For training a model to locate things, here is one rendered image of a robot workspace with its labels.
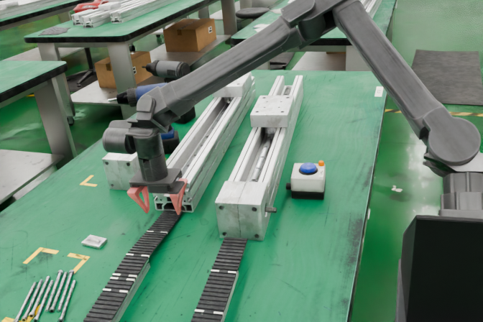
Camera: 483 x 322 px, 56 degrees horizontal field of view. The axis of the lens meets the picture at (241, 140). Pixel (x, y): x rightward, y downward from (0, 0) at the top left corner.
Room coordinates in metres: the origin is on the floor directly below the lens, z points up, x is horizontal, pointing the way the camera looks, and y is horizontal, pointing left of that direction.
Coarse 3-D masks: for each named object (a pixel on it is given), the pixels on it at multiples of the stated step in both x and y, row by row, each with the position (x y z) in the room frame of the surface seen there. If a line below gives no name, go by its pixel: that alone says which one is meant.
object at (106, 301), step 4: (100, 296) 0.64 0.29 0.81; (96, 300) 0.63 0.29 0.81; (100, 300) 0.63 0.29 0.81; (104, 300) 0.63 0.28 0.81; (108, 300) 0.63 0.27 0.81; (112, 300) 0.62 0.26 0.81; (116, 300) 0.62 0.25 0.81; (120, 300) 0.62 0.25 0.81; (96, 304) 0.62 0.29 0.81; (100, 304) 0.62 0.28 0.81; (104, 304) 0.62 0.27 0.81; (108, 304) 0.62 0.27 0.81; (112, 304) 0.61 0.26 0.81; (116, 304) 0.61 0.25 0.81; (120, 304) 0.61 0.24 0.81
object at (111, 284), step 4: (108, 284) 0.67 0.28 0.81; (112, 284) 0.67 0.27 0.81; (116, 284) 0.67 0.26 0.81; (120, 284) 0.66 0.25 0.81; (124, 284) 0.66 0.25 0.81; (128, 284) 0.66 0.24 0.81; (132, 284) 0.66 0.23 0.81; (108, 288) 0.66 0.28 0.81; (112, 288) 0.66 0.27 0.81; (116, 288) 0.65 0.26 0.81; (120, 288) 0.65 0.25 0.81; (124, 288) 0.65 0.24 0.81; (128, 288) 0.65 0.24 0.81
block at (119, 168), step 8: (136, 152) 1.10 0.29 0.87; (104, 160) 1.08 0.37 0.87; (112, 160) 1.07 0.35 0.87; (120, 160) 1.07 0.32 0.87; (128, 160) 1.06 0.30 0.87; (136, 160) 1.08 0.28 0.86; (104, 168) 1.08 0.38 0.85; (112, 168) 1.08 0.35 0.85; (120, 168) 1.07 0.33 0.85; (128, 168) 1.06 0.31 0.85; (136, 168) 1.07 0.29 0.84; (112, 176) 1.08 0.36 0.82; (120, 176) 1.07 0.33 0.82; (128, 176) 1.06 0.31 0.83; (112, 184) 1.09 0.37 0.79; (120, 184) 1.07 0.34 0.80; (128, 184) 1.06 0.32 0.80
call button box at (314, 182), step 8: (296, 168) 0.99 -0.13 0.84; (320, 168) 0.98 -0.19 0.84; (296, 176) 0.95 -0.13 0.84; (304, 176) 0.95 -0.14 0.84; (312, 176) 0.94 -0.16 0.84; (320, 176) 0.94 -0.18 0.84; (288, 184) 0.98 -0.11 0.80; (296, 184) 0.94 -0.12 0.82; (304, 184) 0.94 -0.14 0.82; (312, 184) 0.93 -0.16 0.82; (320, 184) 0.93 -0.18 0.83; (296, 192) 0.94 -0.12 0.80; (304, 192) 0.94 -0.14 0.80; (312, 192) 0.94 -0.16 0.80; (320, 192) 0.93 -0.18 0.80
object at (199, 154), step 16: (208, 112) 1.37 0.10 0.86; (224, 112) 1.36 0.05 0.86; (240, 112) 1.45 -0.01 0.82; (192, 128) 1.25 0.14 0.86; (208, 128) 1.33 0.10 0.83; (224, 128) 1.25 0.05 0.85; (192, 144) 1.18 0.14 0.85; (208, 144) 1.13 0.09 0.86; (224, 144) 1.23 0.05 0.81; (176, 160) 1.06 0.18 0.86; (192, 160) 1.10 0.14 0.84; (208, 160) 1.08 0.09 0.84; (192, 176) 0.96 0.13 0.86; (208, 176) 1.06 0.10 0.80; (192, 192) 0.94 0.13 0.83; (160, 208) 0.95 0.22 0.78; (192, 208) 0.93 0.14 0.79
